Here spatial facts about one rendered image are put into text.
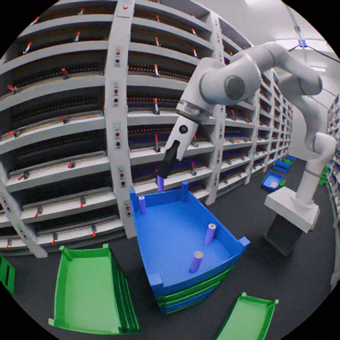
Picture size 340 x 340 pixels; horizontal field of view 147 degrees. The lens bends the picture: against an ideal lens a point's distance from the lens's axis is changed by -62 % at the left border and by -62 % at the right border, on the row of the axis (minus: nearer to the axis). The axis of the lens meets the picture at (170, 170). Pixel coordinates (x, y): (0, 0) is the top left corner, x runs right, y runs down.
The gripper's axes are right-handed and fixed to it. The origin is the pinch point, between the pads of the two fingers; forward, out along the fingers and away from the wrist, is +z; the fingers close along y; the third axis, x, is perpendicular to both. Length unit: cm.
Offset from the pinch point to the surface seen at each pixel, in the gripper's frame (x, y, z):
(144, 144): 16.8, 31.8, 7.2
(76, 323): 3, -44, 35
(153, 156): 9.1, 28.8, 9.5
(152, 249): -6.3, -16.0, 13.6
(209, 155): -24, 64, 3
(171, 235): -9.7, -10.5, 11.9
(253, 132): -64, 108, -38
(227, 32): 9, 91, -123
